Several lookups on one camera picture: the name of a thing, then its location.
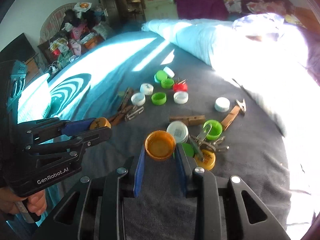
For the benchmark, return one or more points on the dark grey fleece blanket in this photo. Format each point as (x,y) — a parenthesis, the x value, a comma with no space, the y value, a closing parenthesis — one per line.
(252,150)

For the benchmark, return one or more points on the green cap top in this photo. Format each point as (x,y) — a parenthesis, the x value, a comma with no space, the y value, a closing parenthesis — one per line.
(160,76)

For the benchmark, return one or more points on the wooden clothespin far right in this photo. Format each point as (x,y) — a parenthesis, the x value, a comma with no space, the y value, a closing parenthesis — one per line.
(226,122)

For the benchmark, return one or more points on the red bottle cap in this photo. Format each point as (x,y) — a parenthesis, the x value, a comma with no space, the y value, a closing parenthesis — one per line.
(180,87)

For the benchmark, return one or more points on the light blue duvet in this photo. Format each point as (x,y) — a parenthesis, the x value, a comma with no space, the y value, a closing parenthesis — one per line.
(272,60)

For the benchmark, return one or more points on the wooden drawer chest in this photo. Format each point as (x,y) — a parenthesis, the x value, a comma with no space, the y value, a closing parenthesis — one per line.
(33,69)

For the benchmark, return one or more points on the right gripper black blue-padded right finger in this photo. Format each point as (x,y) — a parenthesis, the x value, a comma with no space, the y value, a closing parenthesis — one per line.
(225,202)

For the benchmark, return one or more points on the orange cap with print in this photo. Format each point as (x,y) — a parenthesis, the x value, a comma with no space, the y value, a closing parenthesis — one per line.
(99,123)

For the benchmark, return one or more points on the white cap far right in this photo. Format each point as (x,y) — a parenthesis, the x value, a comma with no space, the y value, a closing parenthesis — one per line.
(222,104)

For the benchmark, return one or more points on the green bottle cap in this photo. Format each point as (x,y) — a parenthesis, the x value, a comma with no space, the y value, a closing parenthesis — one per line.
(216,129)

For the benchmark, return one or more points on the white bottle cap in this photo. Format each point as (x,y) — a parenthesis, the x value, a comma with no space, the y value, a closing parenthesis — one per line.
(179,131)

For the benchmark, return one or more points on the orange bottle cap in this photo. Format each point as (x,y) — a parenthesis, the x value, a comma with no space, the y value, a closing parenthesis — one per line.
(160,145)

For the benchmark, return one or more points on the person's left hand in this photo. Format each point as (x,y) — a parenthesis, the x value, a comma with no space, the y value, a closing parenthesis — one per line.
(36,203)

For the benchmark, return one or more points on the light blue plastic basket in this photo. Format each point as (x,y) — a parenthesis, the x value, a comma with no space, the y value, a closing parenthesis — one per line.
(35,101)

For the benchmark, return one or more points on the yellow bottle cap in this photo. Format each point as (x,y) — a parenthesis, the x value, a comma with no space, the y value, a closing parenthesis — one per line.
(208,162)

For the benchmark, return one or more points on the wooden clothespin beside orange cap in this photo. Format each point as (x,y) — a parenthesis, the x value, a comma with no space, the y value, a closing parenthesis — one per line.
(189,120)

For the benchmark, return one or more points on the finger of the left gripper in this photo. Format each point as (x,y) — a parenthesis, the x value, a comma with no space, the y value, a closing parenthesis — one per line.
(78,141)
(80,126)

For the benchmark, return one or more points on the teal bed sheet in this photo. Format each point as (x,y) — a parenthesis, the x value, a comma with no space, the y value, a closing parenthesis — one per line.
(129,60)

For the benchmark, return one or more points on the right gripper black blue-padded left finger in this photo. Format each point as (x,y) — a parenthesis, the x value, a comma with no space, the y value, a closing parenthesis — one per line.
(94,208)

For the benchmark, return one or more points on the pile of bags and clothes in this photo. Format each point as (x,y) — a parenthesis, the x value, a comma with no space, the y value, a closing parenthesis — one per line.
(72,30)

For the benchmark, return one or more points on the black television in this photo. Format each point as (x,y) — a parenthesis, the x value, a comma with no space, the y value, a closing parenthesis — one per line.
(18,49)

